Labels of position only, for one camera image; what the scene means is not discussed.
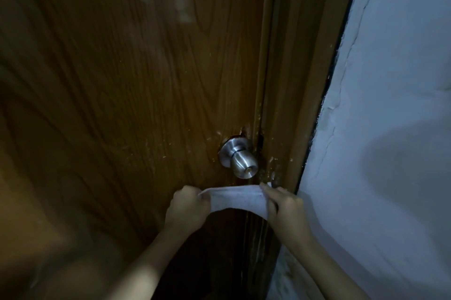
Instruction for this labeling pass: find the person's right forearm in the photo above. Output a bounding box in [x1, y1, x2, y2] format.
[285, 234, 370, 300]

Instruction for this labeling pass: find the person's right hand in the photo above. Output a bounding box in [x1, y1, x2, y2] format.
[259, 183, 312, 245]

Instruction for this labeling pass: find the person's left hand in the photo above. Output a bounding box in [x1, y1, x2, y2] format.
[164, 185, 212, 233]

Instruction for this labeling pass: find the person's left forearm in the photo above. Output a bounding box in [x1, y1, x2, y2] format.
[102, 226, 198, 300]

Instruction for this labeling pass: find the white wet wipe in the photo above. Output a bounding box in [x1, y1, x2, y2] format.
[198, 181, 273, 221]

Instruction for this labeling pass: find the brown wooden door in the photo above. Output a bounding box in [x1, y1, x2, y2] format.
[0, 0, 282, 300]

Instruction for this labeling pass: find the silver round door knob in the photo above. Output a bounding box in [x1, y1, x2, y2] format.
[218, 136, 260, 180]

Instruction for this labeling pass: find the brown wooden door frame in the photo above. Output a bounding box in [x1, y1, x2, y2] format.
[247, 0, 365, 300]

